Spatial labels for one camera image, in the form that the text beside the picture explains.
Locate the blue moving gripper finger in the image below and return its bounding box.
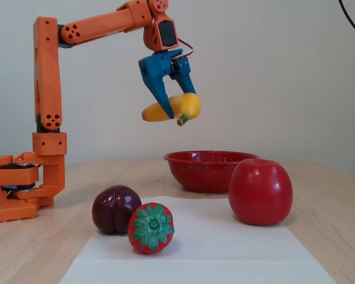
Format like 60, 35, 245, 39
167, 56, 198, 95

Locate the blue gripper body black servo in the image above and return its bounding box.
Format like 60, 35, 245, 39
138, 49, 185, 87

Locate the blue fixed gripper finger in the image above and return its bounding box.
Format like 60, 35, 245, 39
144, 75, 175, 120

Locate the yellow plastic banana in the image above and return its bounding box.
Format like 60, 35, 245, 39
141, 92, 202, 127

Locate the orange robot base clamp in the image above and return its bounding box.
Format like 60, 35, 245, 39
0, 154, 40, 225

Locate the red speckled enamel bowl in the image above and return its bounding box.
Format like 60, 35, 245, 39
163, 150, 261, 194

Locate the dark purple plastic plum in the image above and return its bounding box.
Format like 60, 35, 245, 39
91, 185, 143, 235

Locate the red plastic strawberry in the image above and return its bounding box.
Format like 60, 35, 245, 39
127, 202, 176, 255

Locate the red plastic apple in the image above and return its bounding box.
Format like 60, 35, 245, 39
228, 158, 294, 227

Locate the white paper sheet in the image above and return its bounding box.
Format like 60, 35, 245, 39
58, 194, 338, 284

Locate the white red servo cable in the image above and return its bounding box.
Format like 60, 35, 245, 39
176, 36, 196, 63

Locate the black hanging cable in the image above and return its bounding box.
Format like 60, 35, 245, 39
338, 0, 355, 43

